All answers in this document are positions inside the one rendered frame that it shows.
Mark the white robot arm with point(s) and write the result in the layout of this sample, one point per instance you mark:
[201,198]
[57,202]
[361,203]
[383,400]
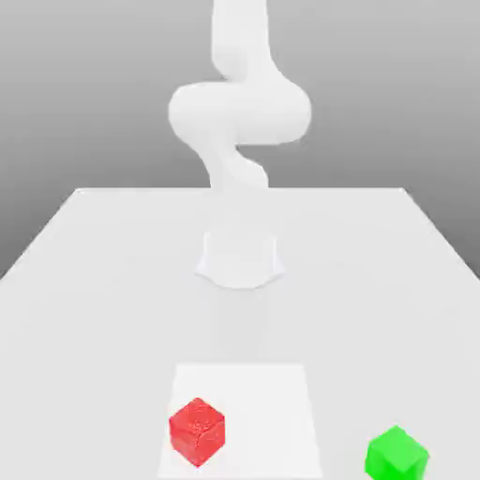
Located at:
[240,112]

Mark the small red cube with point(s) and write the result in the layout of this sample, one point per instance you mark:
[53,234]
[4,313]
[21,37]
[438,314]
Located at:
[197,431]

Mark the small green cube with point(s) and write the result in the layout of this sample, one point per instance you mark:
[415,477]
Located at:
[395,455]

